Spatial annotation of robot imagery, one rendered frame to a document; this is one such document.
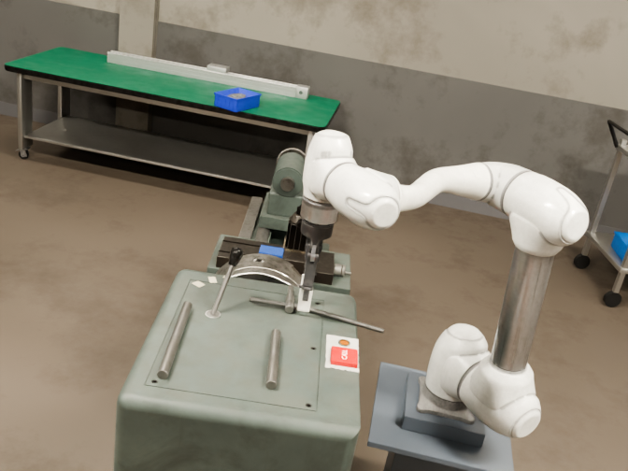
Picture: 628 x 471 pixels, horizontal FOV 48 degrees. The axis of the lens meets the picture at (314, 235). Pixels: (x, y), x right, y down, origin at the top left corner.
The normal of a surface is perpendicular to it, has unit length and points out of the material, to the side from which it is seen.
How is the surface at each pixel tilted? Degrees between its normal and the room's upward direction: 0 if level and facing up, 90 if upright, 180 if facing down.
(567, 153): 90
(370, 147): 90
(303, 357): 0
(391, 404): 0
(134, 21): 90
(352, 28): 90
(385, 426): 0
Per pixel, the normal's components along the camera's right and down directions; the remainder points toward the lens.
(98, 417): 0.15, -0.90
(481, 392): -0.88, 0.11
